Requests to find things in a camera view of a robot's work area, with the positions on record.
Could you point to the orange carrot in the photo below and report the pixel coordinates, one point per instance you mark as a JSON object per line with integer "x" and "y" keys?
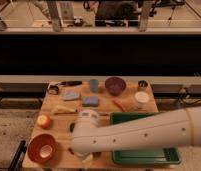
{"x": 119, "y": 104}

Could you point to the blue sponge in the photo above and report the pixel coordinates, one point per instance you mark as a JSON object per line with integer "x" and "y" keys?
{"x": 92, "y": 101}

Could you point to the orange fruit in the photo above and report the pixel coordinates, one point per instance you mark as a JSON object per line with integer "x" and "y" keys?
{"x": 44, "y": 121}

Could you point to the white round container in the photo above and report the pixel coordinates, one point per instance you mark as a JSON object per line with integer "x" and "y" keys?
{"x": 141, "y": 98}

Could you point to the blue-grey cup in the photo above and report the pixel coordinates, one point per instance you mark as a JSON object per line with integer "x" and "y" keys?
{"x": 93, "y": 85}

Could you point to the yellow banana piece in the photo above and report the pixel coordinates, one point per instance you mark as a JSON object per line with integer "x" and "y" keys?
{"x": 63, "y": 110}

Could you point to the wooden board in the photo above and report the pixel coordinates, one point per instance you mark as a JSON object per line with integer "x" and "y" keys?
{"x": 59, "y": 127}

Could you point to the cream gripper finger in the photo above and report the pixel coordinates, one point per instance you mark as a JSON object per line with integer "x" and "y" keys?
{"x": 87, "y": 161}

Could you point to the small metal cup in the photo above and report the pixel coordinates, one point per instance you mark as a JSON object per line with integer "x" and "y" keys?
{"x": 142, "y": 85}

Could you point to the purple bowl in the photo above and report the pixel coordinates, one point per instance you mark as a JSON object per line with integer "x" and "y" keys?
{"x": 115, "y": 86}

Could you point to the bunch of dark grapes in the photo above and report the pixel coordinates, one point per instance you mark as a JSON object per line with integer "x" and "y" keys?
{"x": 71, "y": 151}

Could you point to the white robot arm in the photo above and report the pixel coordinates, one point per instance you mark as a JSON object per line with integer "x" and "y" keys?
{"x": 177, "y": 128}

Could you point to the green plastic tray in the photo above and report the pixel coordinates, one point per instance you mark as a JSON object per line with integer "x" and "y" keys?
{"x": 163, "y": 156}

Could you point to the orange-red bowl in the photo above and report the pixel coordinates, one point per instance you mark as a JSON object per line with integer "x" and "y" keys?
{"x": 41, "y": 148}

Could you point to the black rectangular block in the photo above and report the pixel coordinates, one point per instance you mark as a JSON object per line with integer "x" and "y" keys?
{"x": 72, "y": 126}

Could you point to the light blue cloth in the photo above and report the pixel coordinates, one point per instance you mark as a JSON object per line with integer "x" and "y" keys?
{"x": 70, "y": 95}

